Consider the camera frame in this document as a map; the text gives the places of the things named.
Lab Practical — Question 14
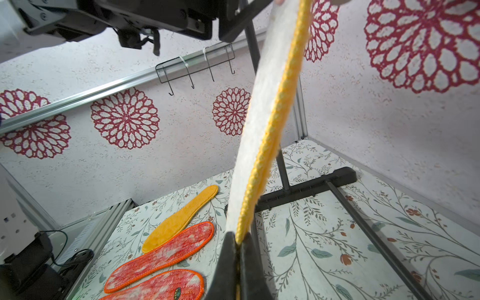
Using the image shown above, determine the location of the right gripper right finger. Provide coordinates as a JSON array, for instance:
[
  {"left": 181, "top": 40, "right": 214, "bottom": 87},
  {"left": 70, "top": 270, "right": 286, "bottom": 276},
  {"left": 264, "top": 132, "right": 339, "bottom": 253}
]
[{"left": 239, "top": 232, "right": 274, "bottom": 300}]

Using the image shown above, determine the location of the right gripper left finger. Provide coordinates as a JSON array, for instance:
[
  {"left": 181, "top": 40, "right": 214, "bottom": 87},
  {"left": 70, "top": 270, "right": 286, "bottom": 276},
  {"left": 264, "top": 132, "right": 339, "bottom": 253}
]
[{"left": 205, "top": 232, "right": 239, "bottom": 300}]

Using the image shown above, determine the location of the yellow trimmed white insole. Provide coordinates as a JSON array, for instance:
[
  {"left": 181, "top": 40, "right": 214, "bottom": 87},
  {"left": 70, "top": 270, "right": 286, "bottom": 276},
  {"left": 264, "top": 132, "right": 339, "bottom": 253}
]
[{"left": 225, "top": 1, "right": 313, "bottom": 245}]

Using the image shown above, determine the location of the black wire wall hook rack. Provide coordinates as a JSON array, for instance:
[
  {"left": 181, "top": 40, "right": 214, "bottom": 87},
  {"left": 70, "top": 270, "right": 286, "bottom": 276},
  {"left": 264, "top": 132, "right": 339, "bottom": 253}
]
[{"left": 154, "top": 43, "right": 236, "bottom": 96}]

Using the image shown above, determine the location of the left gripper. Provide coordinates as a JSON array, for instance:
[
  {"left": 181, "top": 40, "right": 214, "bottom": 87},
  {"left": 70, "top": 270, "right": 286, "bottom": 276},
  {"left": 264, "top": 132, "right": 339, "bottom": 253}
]
[{"left": 157, "top": 0, "right": 273, "bottom": 43}]

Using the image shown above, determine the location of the yellow shoe insole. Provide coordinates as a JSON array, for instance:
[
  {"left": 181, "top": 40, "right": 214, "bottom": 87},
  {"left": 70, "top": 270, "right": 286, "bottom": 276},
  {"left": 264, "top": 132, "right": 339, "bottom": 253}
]
[{"left": 141, "top": 185, "right": 219, "bottom": 254}]

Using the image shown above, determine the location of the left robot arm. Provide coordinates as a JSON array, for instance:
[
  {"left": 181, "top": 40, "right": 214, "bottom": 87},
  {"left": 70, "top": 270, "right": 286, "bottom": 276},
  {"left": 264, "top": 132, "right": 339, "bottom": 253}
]
[{"left": 8, "top": 0, "right": 270, "bottom": 56}]

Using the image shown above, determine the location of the aluminium front rail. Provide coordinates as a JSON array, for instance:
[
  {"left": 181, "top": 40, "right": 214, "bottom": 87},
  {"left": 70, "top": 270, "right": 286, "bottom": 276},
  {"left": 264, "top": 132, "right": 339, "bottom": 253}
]
[{"left": 56, "top": 199, "right": 138, "bottom": 300}]

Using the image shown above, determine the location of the red orange insole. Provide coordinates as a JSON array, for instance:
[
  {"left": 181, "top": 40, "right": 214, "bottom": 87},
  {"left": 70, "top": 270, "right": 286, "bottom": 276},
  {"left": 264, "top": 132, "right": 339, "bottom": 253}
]
[{"left": 104, "top": 221, "right": 215, "bottom": 294}]

